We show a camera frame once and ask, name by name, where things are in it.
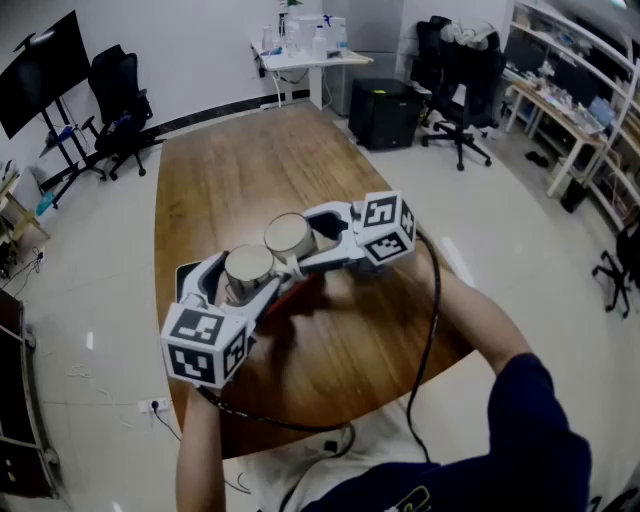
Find wooden stool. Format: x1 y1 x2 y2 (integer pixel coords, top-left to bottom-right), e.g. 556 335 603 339
0 164 52 262

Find navy printed t-shirt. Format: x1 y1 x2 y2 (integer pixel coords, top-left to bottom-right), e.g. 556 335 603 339
298 352 594 512

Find black power cord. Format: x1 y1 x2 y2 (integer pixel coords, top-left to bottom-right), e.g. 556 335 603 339
152 405 184 444

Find black swivel chair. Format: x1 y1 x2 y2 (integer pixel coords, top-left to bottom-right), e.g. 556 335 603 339
591 219 640 319

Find black television screen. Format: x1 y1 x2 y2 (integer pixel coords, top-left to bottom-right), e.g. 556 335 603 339
0 9 94 141

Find cluster of plastic bottles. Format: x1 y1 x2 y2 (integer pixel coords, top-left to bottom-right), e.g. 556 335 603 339
259 13 350 62

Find person's left forearm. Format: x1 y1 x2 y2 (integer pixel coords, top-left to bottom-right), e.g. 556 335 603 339
174 383 227 512

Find orange-edged black coaster tray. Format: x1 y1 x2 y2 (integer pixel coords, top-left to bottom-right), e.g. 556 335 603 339
259 272 326 319

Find dark wooden cabinet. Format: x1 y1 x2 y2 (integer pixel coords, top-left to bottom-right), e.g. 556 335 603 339
0 287 62 501

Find black office chair with clothes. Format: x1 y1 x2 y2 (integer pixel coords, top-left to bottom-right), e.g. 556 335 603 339
409 14 508 173

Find white floor cord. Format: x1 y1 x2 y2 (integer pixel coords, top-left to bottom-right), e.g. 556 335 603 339
68 363 137 431

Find white ceramic mug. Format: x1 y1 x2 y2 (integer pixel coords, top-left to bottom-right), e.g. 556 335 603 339
223 243 277 307

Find black mesh office chair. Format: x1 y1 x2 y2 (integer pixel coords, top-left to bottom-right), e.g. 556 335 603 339
82 43 167 182

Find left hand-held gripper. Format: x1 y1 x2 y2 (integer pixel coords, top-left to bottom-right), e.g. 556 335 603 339
160 251 307 389

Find light grey trousers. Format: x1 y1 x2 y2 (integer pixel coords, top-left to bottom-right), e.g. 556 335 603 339
234 399 444 512

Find grey refrigerator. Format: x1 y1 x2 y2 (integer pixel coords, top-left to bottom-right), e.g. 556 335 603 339
322 0 407 117

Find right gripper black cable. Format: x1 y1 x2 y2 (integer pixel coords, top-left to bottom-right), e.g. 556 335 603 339
405 230 443 464

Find wooden workbench with white legs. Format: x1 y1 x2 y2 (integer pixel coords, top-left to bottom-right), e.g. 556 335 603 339
504 79 609 199

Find person's right forearm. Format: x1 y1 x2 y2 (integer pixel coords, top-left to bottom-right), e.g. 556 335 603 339
384 252 534 377

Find black waste bin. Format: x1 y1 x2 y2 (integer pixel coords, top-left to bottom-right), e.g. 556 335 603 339
559 177 589 214

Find white mug with blue marks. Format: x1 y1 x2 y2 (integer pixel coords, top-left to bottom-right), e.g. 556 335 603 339
263 212 318 274

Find black box cabinet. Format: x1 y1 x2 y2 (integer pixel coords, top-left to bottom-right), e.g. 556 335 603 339
347 77 424 151

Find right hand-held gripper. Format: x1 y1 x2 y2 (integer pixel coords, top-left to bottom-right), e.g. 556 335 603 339
294 190 418 276

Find white standing desk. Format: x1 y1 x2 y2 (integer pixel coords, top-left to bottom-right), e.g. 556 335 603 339
249 39 375 112

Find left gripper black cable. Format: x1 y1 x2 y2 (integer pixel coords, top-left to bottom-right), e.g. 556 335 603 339
196 385 357 512

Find pile of light clothes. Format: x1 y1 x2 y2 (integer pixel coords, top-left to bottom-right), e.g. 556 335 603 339
439 22 501 52

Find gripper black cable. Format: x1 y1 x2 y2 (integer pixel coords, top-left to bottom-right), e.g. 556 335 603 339
405 230 443 464
196 385 357 512

